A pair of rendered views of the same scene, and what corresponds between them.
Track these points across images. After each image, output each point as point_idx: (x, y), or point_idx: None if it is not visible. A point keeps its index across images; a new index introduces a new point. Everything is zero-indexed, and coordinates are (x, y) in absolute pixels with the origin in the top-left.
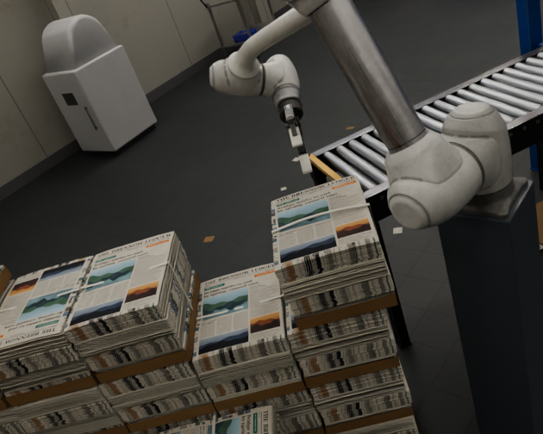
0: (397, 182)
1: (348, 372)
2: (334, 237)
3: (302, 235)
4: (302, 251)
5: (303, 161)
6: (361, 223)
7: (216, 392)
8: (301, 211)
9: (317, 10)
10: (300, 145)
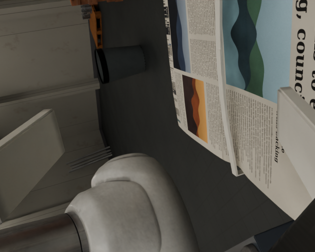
0: (92, 179)
1: None
2: (185, 71)
3: (200, 5)
4: (173, 3)
5: (300, 140)
6: (199, 126)
7: None
8: (271, 8)
9: None
10: (59, 140)
